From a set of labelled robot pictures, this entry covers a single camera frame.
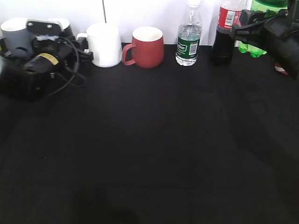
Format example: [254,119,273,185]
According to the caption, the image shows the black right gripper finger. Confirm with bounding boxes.
[240,10,280,27]
[229,25,264,44]

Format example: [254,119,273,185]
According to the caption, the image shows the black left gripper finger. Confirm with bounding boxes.
[72,37,88,49]
[77,51,93,63]

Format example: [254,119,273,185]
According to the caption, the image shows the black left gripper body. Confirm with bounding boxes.
[23,20,79,70]

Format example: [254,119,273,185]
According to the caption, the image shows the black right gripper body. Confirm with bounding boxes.
[264,9,299,58]

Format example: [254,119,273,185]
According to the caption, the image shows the white ceramic mug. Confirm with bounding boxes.
[76,23,122,68]

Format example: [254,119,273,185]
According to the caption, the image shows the green sprite bottle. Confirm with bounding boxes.
[238,0,288,58]

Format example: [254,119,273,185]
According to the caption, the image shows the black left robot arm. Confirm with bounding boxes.
[0,17,93,101]

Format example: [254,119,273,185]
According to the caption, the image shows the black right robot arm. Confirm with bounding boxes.
[229,0,299,79]

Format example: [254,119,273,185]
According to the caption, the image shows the clear cestbon water bottle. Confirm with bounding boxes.
[176,0,202,66]

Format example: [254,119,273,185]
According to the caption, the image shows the black ceramic mug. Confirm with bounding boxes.
[48,17,75,40]

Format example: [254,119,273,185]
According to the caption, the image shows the cola bottle red label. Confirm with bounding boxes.
[211,0,247,65]

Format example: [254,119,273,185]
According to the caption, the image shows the grey ceramic mug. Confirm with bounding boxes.
[0,17,33,57]

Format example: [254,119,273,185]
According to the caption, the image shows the brown coffee drink bottle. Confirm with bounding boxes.
[274,63,289,76]

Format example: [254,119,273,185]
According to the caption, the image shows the red ceramic mug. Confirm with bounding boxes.
[122,27,164,69]

